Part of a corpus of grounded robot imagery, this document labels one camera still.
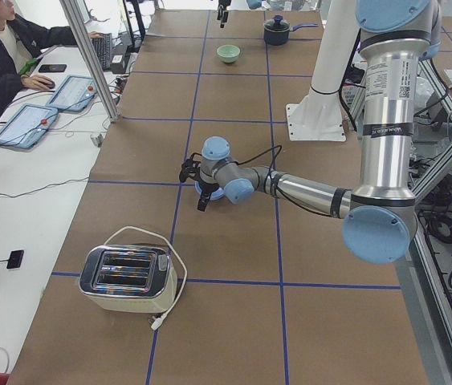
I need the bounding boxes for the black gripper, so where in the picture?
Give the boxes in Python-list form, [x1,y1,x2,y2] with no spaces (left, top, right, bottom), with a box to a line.
[197,180,218,211]
[217,0,230,28]

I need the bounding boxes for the blue bowl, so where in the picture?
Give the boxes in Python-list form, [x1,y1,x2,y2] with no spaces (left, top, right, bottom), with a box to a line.
[194,181,224,201]

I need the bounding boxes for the green bowl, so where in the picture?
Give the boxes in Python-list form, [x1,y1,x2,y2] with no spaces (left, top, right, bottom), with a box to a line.
[216,44,241,64]

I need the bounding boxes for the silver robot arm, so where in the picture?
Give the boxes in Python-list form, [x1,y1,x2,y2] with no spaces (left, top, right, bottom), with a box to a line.
[195,1,442,264]
[217,0,263,28]

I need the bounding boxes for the dark blue saucepan with lid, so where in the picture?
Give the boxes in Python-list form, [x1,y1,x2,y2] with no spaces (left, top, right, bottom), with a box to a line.
[263,14,319,46]

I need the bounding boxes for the black keyboard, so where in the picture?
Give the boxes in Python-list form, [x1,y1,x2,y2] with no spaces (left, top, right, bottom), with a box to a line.
[91,34,113,71]

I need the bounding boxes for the cream toaster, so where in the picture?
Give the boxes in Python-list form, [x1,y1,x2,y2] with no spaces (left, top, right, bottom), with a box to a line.
[79,245,177,314]

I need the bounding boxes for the blue teach pendant far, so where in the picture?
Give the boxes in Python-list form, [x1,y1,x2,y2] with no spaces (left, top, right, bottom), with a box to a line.
[46,75,96,112]

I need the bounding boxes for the blue teach pendant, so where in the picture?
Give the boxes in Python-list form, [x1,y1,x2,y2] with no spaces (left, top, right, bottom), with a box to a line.
[46,75,96,112]
[0,103,59,149]

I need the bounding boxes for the black smartphone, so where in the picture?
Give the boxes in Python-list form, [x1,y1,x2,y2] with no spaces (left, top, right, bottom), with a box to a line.
[39,64,67,73]

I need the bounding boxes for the blue teach pendant near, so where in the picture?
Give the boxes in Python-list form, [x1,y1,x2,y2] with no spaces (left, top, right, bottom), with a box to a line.
[0,103,59,149]

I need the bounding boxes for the small black square device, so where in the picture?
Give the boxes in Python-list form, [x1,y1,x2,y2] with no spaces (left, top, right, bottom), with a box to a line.
[6,249,24,270]

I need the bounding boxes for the seated person in black jacket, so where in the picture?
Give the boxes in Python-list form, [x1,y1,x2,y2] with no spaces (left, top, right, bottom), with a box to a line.
[0,0,105,124]

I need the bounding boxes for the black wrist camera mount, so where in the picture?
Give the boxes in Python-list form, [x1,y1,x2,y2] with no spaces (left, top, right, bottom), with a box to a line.
[179,152,201,183]

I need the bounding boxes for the white toaster power cable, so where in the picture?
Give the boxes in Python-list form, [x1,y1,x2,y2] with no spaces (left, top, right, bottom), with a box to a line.
[103,225,189,331]

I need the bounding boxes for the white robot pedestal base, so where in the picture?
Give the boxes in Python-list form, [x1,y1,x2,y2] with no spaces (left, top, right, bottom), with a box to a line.
[287,0,360,142]

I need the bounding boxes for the aluminium frame post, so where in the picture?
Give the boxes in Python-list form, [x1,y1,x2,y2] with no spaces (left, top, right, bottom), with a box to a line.
[59,0,119,123]

